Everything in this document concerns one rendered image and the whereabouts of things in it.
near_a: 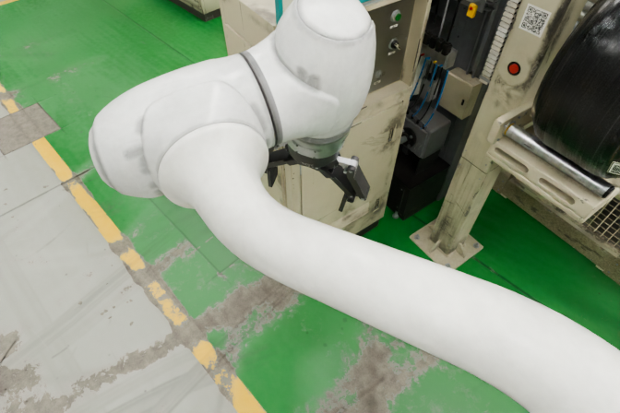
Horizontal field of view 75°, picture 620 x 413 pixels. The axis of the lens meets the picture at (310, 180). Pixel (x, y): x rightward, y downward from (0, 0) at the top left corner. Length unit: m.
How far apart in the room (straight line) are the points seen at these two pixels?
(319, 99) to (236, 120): 0.09
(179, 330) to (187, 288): 0.20
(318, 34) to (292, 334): 1.65
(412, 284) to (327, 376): 1.59
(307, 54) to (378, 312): 0.22
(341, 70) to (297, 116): 0.06
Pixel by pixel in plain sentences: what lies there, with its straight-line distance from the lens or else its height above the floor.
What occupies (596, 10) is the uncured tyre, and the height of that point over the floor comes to 1.35.
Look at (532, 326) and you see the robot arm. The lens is 0.29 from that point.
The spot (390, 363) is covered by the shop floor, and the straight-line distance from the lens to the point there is 1.90.
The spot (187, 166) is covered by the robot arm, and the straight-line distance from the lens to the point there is 0.35.
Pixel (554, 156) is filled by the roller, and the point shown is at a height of 0.92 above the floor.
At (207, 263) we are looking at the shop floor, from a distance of 2.13.
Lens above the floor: 1.78
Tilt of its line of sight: 48 degrees down
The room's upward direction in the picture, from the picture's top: straight up
